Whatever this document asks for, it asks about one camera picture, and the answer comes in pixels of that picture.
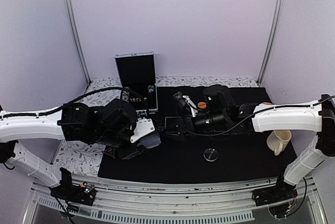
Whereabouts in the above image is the red dice row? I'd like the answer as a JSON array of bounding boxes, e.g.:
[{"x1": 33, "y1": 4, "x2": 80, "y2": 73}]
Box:
[{"x1": 129, "y1": 97, "x2": 147, "y2": 103}]

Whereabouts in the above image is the aluminium frame post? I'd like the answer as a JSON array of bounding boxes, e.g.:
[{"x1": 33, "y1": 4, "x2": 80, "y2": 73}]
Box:
[
  {"x1": 257, "y1": 0, "x2": 284, "y2": 86},
  {"x1": 64, "y1": 0, "x2": 91, "y2": 84}
]

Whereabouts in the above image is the right aluminium frame post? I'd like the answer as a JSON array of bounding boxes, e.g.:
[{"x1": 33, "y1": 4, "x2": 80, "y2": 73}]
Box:
[{"x1": 257, "y1": 0, "x2": 284, "y2": 86}]

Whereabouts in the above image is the red triangle all-in marker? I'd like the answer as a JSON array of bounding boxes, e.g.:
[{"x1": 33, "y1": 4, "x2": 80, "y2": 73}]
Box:
[{"x1": 103, "y1": 147, "x2": 115, "y2": 159}]

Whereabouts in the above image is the blue patterned card deck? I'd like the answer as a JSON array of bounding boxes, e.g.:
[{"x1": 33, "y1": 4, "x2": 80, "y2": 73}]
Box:
[{"x1": 138, "y1": 133, "x2": 161, "y2": 149}]

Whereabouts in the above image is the cream ribbed mug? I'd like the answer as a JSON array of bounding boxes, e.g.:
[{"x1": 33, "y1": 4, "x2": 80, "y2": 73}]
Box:
[{"x1": 266, "y1": 130, "x2": 292, "y2": 156}]

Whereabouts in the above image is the black poker mat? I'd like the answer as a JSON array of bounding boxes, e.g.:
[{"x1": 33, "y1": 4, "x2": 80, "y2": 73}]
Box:
[{"x1": 97, "y1": 85, "x2": 301, "y2": 186}]

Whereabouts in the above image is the clear dealer button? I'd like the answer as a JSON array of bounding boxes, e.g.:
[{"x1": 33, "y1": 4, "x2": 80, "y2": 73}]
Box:
[{"x1": 203, "y1": 148, "x2": 218, "y2": 162}]

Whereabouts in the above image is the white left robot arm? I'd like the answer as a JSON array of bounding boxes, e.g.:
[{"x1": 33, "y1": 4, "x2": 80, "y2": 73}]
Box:
[{"x1": 1, "y1": 99, "x2": 157, "y2": 200}]

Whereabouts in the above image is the floral white tablecloth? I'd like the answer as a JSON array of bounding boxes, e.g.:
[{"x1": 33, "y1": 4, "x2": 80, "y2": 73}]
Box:
[{"x1": 53, "y1": 76, "x2": 259, "y2": 176}]

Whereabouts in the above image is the short poker chip stack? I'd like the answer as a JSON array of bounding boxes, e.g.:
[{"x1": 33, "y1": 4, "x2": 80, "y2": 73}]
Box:
[{"x1": 147, "y1": 85, "x2": 155, "y2": 94}]

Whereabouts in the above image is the aluminium poker chip case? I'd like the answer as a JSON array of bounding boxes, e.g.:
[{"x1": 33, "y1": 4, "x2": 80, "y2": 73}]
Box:
[{"x1": 115, "y1": 51, "x2": 158, "y2": 114}]

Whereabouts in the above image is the left aluminium frame post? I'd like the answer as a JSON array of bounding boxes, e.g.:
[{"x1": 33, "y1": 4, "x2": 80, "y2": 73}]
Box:
[{"x1": 64, "y1": 0, "x2": 91, "y2": 84}]

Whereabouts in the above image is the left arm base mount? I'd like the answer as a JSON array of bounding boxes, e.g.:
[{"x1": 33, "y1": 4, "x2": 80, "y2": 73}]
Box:
[{"x1": 49, "y1": 168, "x2": 96, "y2": 206}]

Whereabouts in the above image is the orange big blind button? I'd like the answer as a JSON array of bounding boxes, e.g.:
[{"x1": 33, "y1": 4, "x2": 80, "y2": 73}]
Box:
[{"x1": 197, "y1": 102, "x2": 207, "y2": 109}]

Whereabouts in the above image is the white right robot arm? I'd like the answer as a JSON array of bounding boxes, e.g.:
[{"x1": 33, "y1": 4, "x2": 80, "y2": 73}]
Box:
[{"x1": 158, "y1": 86, "x2": 334, "y2": 201}]

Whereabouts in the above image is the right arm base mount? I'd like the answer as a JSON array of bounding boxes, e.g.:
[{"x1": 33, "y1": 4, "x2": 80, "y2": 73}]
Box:
[{"x1": 252, "y1": 177, "x2": 297, "y2": 206}]

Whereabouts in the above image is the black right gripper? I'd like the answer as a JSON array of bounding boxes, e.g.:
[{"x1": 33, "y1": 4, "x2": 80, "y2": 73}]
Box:
[{"x1": 161, "y1": 111, "x2": 227, "y2": 142}]

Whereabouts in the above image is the long poker chip stack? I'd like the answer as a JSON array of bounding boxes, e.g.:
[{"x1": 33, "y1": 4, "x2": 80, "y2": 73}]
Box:
[{"x1": 121, "y1": 87, "x2": 130, "y2": 103}]

